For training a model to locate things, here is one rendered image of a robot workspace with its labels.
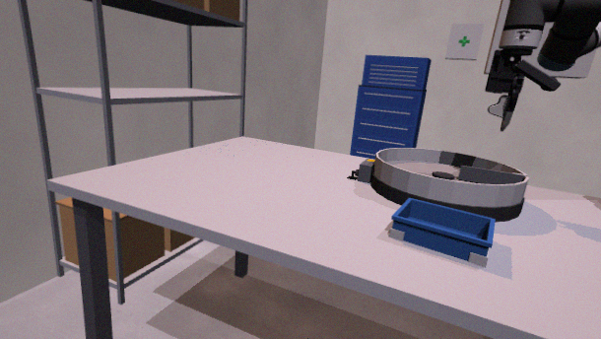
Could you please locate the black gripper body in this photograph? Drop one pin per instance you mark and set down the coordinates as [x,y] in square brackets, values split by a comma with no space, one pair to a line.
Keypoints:
[505,70]

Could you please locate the blue open crate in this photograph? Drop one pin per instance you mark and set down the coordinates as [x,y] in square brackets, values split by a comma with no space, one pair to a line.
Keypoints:
[460,234]

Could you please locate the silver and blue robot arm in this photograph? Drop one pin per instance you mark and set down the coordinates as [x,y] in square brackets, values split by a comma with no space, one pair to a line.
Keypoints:
[576,31]

